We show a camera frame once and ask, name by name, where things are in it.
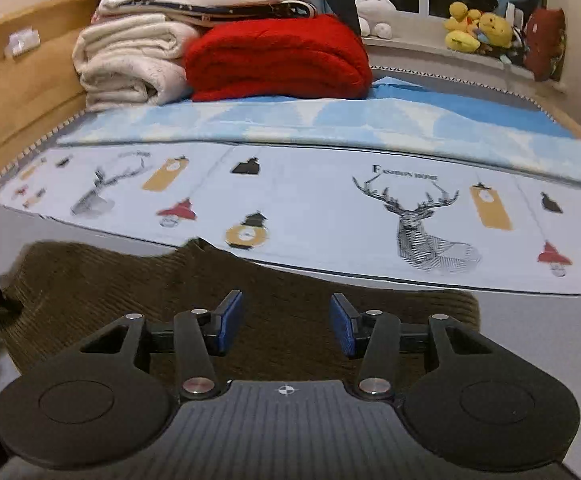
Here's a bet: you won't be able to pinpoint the lamp and deer printed sheet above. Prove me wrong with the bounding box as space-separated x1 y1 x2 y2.
0 141 581 297

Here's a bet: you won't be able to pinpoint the yellow plush toy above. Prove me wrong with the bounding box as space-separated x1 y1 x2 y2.
443 2 484 54
477 10 514 49

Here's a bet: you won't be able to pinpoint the red-brown plush toy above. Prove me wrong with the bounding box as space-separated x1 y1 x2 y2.
523 7 567 82

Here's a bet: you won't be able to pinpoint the cream folded blanket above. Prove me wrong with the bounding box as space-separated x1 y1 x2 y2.
72 13 204 112

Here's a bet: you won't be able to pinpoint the wooden bed frame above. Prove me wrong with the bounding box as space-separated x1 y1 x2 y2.
0 0 581 211

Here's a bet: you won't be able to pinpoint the brown corduroy pants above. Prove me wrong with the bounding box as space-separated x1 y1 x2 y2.
0 237 482 397

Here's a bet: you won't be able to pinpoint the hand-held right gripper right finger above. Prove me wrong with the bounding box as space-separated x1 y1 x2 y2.
330 292 497 402

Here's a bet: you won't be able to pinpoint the white plush toy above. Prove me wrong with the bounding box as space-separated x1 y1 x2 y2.
354 0 399 39

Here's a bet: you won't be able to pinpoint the blue and white blanket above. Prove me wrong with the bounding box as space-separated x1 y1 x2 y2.
56 76 581 190

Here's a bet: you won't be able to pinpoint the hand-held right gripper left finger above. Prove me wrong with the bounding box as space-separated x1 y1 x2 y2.
78 289 245 402

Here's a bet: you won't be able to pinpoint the red folded blanket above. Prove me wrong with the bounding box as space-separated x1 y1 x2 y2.
184 13 374 104

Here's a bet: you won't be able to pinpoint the grey bed mat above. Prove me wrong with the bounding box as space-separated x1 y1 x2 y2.
0 199 581 480

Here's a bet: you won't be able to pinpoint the small white holder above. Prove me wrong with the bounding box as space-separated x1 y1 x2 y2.
6 29 40 57

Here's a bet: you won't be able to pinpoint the grey window ledge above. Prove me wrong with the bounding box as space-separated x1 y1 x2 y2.
363 35 567 95

